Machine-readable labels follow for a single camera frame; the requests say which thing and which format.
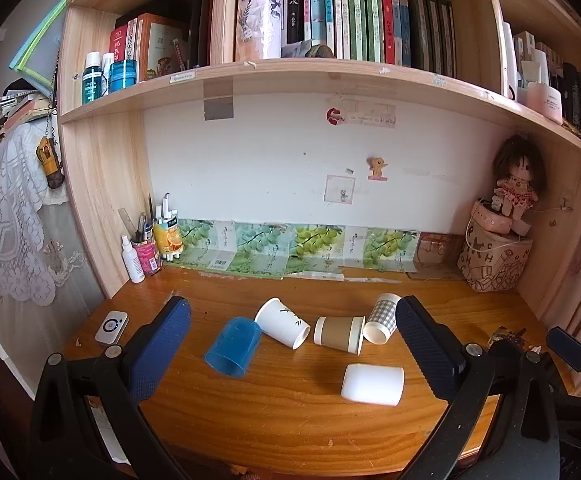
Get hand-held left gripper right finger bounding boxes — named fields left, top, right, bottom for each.
left=395, top=295, right=562, bottom=480

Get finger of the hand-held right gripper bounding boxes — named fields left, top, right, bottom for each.
left=547, top=326, right=581, bottom=411

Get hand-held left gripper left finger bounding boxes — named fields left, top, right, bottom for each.
left=29, top=296, right=192, bottom=480

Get checkered paper cup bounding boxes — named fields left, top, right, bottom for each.
left=363, top=294, right=402, bottom=345

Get white plastic cup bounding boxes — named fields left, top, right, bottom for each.
left=341, top=363, right=405, bottom=406

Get blue plastic cup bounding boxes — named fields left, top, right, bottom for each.
left=205, top=316, right=262, bottom=377

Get brown paper cup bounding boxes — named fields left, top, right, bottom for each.
left=313, top=316, right=366, bottom=353

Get white leaf-print paper cup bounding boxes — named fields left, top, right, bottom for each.
left=254, top=298, right=311, bottom=350

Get row of upright books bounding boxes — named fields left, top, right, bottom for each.
left=280, top=0, right=457, bottom=77

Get small white round-button device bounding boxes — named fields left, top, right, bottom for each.
left=94, top=310, right=129, bottom=345

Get dark shiny object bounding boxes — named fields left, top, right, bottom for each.
left=493, top=327, right=542, bottom=356

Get pink pen holder can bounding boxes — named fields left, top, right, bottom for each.
left=131, top=239, right=162, bottom=276

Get white spray bottle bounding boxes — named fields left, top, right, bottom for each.
left=122, top=235, right=145, bottom=283

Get brown cardboard box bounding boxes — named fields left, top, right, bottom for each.
left=413, top=234, right=464, bottom=277

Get yellow glue bottle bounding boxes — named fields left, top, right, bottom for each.
left=153, top=217, right=185, bottom=261

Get pink round box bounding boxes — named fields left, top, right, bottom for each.
left=473, top=202, right=514, bottom=234

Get green grape-print cardboard strip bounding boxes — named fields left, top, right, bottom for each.
left=168, top=219, right=418, bottom=281

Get brown-haired rag doll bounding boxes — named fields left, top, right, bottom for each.
left=490, top=137, right=546, bottom=225

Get wooden bookshelf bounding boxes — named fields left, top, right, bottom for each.
left=58, top=0, right=581, bottom=322

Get white lace cloth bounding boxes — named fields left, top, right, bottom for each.
left=0, top=122, right=89, bottom=307

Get row of dark boxes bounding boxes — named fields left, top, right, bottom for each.
left=562, top=62, right=581, bottom=133

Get blue jar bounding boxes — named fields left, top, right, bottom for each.
left=110, top=59, right=139, bottom=92

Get teal bottle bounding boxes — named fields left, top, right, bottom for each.
left=82, top=52, right=104, bottom=106

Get pile of stacked books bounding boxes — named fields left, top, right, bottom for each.
left=0, top=89, right=54, bottom=147

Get slim white bottle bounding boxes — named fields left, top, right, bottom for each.
left=101, top=52, right=114, bottom=97

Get tall white bottle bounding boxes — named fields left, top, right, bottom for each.
left=501, top=22, right=519, bottom=101

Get group of red-spined books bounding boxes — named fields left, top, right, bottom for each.
left=115, top=0, right=212, bottom=82

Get green plastic folders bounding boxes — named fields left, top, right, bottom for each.
left=9, top=0, right=72, bottom=97

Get tall printed paper tube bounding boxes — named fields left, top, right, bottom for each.
left=235, top=0, right=284, bottom=61

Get pink square wall sticker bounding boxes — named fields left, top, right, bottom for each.
left=325, top=174, right=355, bottom=204

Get orange animal wall sticker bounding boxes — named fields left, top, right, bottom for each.
left=367, top=156, right=390, bottom=181

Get yellow toy keychain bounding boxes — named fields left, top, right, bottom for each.
left=37, top=137, right=66, bottom=190

